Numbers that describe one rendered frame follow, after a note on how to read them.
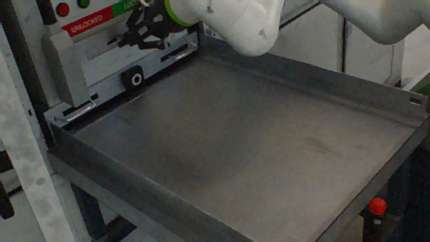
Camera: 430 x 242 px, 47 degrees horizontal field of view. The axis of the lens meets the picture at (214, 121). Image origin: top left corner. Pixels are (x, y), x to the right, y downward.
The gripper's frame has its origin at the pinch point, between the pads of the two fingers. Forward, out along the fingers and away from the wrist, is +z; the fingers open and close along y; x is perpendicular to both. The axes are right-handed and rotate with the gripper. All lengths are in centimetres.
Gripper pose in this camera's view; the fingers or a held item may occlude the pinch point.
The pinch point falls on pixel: (128, 39)
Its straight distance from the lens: 129.8
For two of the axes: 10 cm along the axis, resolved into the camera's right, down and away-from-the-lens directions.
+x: 6.7, -4.7, 5.8
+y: 4.7, 8.7, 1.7
